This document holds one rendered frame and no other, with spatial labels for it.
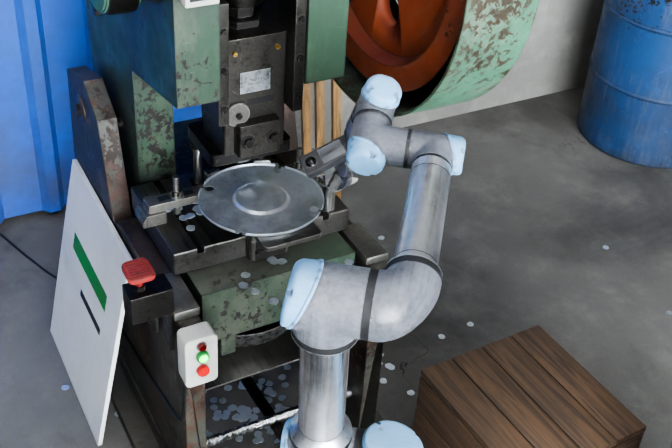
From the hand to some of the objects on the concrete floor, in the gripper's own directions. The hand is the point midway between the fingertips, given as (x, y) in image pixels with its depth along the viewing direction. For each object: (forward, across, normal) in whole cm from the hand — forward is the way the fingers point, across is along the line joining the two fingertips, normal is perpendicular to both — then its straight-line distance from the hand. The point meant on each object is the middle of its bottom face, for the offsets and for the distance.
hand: (328, 187), depth 213 cm
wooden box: (+63, -69, -40) cm, 101 cm away
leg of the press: (+96, 0, +36) cm, 102 cm away
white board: (+101, +12, +42) cm, 110 cm away
